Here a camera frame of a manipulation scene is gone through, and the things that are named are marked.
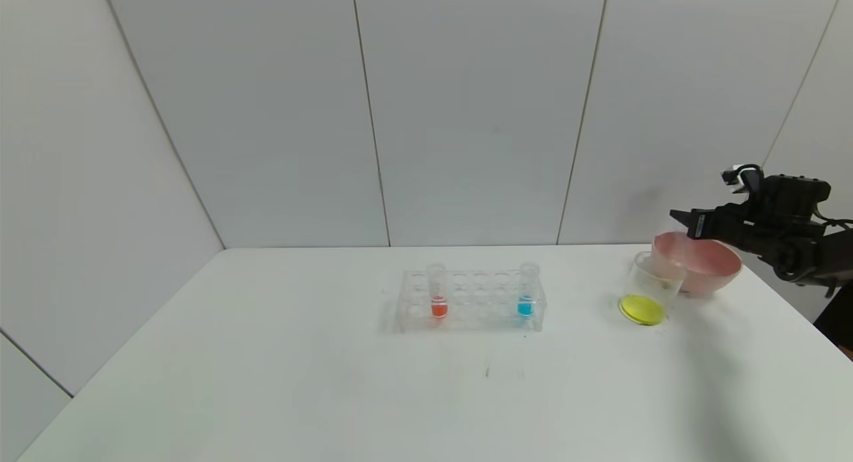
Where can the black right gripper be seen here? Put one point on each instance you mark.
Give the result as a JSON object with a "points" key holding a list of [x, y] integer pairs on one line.
{"points": [[699, 224]]}

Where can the blue pigment plastic test tube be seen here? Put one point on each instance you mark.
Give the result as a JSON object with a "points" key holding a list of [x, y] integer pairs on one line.
{"points": [[525, 308]]}

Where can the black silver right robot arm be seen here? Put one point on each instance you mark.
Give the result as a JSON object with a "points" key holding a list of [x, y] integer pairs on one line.
{"points": [[800, 202]]}

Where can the clear glass beaker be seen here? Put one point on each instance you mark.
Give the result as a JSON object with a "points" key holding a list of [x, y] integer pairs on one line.
{"points": [[643, 308]]}

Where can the clear acrylic test tube rack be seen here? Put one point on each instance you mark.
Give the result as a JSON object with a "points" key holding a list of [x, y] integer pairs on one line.
{"points": [[476, 308]]}

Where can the orange pigment plastic test tube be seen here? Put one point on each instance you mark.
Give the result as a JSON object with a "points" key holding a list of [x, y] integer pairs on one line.
{"points": [[438, 308]]}

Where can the pink plastic bowl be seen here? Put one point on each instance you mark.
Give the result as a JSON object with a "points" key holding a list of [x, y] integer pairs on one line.
{"points": [[700, 268]]}

